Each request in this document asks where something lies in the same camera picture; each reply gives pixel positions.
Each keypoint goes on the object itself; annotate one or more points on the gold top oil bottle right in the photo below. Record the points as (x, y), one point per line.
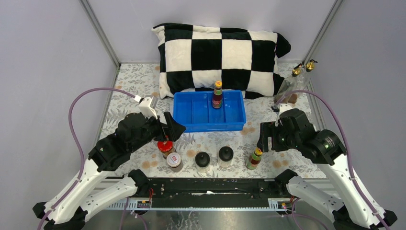
(301, 74)

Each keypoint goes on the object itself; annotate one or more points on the black cap shaker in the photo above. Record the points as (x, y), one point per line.
(225, 156)
(202, 162)

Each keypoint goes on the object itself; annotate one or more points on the black cap shaker right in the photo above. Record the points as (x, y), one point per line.
(225, 156)

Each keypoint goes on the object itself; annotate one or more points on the black white checkered pillow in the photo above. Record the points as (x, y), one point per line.
(195, 57)

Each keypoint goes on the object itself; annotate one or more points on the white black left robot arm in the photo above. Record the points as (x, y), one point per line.
(75, 204)

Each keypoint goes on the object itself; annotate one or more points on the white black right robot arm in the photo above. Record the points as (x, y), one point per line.
(355, 209)

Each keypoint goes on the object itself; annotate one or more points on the red lid sauce jar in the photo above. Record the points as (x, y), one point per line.
(166, 148)

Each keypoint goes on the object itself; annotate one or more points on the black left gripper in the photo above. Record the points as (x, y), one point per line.
(174, 130)

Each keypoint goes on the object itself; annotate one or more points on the white lid sauce jar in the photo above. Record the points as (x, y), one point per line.
(174, 161)

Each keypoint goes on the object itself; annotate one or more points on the floral pattern table mat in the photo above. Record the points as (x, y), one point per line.
(142, 79)

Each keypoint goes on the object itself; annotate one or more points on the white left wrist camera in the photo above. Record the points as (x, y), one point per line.
(147, 105)

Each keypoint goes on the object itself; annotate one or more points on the black cap shaker left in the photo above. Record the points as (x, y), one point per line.
(202, 162)

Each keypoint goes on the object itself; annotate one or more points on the blue plastic divided bin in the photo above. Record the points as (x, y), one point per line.
(194, 110)

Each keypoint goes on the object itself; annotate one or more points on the gold oil bottle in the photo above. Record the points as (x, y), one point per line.
(289, 84)
(301, 74)

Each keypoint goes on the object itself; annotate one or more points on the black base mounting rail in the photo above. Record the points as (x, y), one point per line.
(214, 193)

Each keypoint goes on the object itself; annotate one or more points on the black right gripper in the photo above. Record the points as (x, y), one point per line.
(265, 130)

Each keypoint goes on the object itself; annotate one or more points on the gold top oil bottle left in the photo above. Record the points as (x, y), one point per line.
(289, 84)

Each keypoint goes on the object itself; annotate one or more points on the yellow cap sauce bottle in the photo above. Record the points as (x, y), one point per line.
(217, 98)
(254, 159)

